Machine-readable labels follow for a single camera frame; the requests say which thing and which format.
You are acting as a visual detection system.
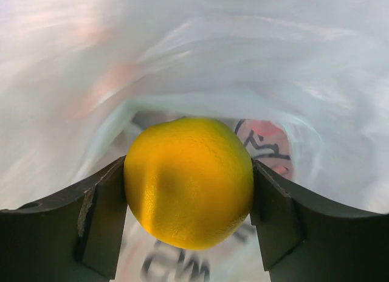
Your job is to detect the yellow fake orange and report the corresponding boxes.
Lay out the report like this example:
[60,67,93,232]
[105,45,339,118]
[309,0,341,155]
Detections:
[124,117,254,250]

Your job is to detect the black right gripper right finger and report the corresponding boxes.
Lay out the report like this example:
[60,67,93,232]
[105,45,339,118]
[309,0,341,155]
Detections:
[250,161,388,282]

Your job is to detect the light blue cartoon plastic bag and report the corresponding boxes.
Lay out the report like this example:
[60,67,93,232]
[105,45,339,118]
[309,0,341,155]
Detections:
[1,0,388,281]

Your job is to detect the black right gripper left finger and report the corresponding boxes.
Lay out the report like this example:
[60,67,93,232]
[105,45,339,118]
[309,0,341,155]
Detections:
[1,158,126,281]

